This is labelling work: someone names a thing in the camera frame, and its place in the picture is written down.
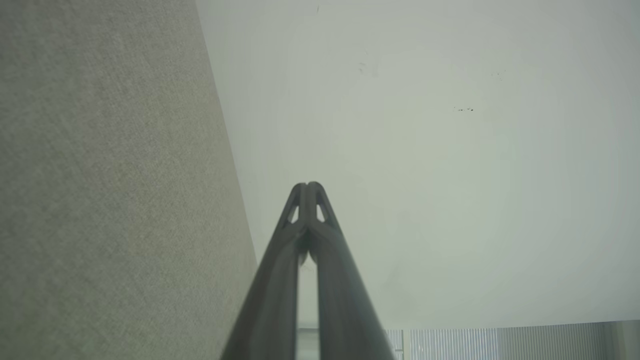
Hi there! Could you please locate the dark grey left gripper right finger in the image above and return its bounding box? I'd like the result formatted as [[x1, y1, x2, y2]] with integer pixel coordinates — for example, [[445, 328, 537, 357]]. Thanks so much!
[[307, 181, 397, 360]]

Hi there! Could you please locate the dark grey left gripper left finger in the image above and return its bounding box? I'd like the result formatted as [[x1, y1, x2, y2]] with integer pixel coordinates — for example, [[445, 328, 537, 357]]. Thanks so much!
[[220, 182, 307, 360]]

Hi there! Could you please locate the white ribbed panel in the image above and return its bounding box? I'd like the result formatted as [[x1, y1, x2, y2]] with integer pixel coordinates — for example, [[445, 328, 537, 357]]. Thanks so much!
[[384, 320, 640, 360]]

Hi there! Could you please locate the grey fabric sofa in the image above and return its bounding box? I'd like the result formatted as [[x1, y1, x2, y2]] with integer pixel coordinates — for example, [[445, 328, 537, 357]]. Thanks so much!
[[0, 0, 259, 360]]

